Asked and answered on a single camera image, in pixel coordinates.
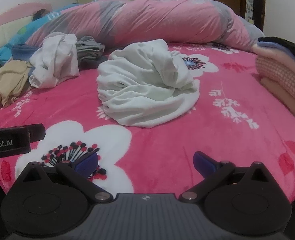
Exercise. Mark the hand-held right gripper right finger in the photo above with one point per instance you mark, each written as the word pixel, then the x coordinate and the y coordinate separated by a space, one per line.
pixel 203 163

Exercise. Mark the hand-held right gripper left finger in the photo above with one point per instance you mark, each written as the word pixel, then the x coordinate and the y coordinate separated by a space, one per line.
pixel 87 161

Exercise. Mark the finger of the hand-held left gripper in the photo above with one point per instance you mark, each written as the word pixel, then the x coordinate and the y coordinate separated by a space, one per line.
pixel 37 132

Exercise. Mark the white long-sleeve sweater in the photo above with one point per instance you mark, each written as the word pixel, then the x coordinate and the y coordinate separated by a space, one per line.
pixel 142 87

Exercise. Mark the pink floral blanket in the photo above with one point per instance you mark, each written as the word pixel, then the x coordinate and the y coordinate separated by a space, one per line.
pixel 162 142

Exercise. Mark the beige pants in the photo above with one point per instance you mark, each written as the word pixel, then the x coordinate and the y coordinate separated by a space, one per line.
pixel 7 80

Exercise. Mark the navy garment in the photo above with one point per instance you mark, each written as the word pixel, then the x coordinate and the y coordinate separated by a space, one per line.
pixel 22 52

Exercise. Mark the dark grey garment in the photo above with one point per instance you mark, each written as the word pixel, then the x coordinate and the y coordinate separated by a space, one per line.
pixel 95 62

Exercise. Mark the folded beige garment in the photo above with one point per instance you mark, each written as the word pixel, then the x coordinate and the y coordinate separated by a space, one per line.
pixel 282 97

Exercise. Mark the folded checkered garment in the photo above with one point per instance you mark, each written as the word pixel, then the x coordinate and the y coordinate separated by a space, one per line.
pixel 282 77

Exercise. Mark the folded black garment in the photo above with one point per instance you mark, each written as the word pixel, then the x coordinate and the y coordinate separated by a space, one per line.
pixel 287 46

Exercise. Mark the pink grey duvet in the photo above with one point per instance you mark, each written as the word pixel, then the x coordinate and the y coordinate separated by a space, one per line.
pixel 162 22

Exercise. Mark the white fridge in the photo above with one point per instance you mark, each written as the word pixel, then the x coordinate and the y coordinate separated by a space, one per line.
pixel 250 7

